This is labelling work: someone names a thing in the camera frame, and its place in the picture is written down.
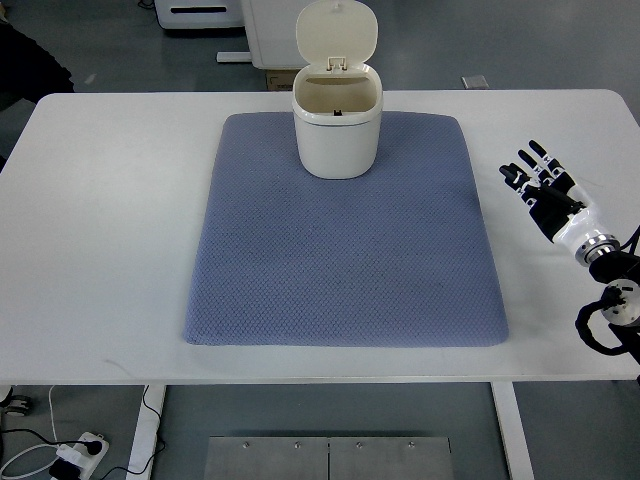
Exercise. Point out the cardboard box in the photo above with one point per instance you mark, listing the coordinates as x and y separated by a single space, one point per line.
280 80

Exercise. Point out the white left table leg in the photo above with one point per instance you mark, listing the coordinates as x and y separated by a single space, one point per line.
146 444

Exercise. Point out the white table leg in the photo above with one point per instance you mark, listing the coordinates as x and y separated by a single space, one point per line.
512 432
146 444

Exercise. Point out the white machine with slot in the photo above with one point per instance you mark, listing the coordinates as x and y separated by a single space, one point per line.
198 14

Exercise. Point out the grey floor outlet plate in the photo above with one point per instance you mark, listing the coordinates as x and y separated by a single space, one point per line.
475 82

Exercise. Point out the white trash bin open lid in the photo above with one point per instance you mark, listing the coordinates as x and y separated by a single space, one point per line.
337 96

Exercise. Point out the blue textured mat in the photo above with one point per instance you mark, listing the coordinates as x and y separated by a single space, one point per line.
397 257

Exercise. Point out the white power strip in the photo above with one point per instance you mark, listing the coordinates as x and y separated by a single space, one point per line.
80 459

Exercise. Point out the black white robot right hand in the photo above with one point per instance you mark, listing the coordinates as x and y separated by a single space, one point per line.
562 210

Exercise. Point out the white cabinet with base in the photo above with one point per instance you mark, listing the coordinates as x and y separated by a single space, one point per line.
270 28

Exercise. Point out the person in black clothing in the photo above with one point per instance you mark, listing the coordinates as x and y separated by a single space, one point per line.
29 71

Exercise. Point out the white right table leg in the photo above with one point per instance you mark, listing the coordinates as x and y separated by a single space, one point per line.
512 432

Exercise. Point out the metal floor plate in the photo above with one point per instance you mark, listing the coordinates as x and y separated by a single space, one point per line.
337 457

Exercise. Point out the black silver robot right arm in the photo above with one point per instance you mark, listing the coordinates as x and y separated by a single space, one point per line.
616 266

